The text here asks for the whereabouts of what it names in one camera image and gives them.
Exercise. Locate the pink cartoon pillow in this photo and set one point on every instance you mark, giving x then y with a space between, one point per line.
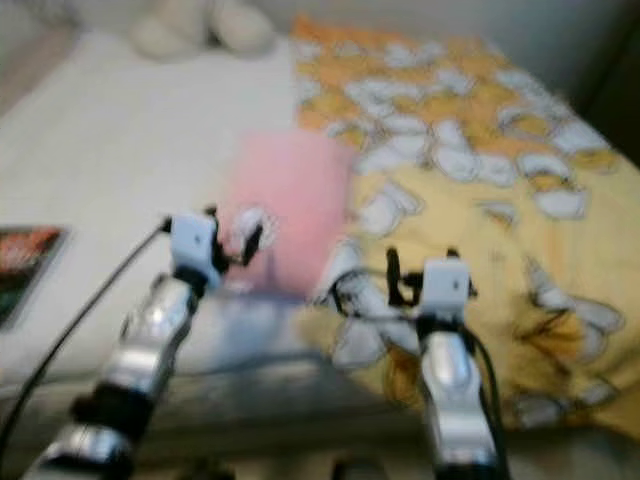
290 200

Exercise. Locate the dark grey sliding-door wardrobe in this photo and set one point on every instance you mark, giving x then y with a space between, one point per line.
618 90

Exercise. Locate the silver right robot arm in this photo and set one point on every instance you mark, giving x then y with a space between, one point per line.
450 385

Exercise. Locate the dark red-green cover book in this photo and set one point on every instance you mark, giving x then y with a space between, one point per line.
28 270

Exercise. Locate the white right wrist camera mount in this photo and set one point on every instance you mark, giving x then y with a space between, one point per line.
448 285

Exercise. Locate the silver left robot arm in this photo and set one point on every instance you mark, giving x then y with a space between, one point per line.
150 345

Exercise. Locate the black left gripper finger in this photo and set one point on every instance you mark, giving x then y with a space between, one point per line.
266 238
237 226

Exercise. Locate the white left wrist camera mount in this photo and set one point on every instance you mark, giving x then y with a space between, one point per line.
193 240

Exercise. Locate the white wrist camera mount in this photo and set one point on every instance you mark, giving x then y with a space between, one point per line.
193 240
448 285

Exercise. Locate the white quilted mattress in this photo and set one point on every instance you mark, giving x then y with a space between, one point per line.
120 150

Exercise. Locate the yellow cartoon egg blanket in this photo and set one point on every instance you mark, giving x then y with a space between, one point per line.
490 160

